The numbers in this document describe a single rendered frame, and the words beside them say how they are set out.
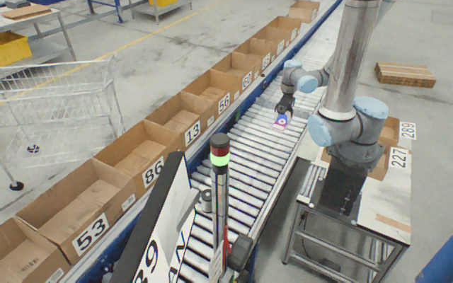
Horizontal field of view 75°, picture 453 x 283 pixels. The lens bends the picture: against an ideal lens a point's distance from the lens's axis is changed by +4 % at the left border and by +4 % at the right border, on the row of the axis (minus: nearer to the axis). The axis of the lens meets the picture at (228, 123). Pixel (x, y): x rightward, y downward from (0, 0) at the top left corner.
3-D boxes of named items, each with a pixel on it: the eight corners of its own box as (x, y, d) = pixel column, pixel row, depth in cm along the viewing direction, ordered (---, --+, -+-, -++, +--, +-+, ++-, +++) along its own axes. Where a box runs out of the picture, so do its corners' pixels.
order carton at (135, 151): (139, 199, 152) (133, 177, 141) (99, 179, 163) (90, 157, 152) (183, 153, 179) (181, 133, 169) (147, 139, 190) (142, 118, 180)
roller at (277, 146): (291, 158, 203) (293, 152, 200) (228, 134, 223) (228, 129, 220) (294, 153, 207) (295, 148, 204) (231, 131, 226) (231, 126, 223)
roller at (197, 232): (238, 262, 144) (238, 257, 141) (156, 217, 164) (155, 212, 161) (242, 253, 148) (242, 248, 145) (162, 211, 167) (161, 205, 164)
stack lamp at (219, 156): (223, 168, 74) (224, 151, 70) (207, 161, 76) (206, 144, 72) (232, 156, 77) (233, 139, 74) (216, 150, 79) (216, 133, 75)
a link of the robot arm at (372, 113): (386, 139, 134) (400, 107, 124) (354, 148, 130) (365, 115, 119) (363, 121, 146) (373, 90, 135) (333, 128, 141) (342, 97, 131)
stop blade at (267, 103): (306, 121, 234) (308, 112, 229) (255, 105, 251) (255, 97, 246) (306, 120, 235) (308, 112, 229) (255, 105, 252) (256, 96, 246)
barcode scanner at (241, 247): (254, 248, 119) (255, 237, 112) (241, 276, 112) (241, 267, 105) (240, 240, 122) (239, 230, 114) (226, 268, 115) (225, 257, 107)
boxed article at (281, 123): (292, 119, 174) (292, 117, 173) (282, 133, 163) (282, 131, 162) (280, 114, 177) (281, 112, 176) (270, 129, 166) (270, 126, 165)
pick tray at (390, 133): (393, 152, 202) (399, 141, 196) (335, 136, 215) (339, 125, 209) (395, 129, 223) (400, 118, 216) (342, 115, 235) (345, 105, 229)
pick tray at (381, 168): (382, 182, 181) (388, 170, 174) (319, 160, 195) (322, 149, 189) (386, 154, 200) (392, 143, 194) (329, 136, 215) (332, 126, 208)
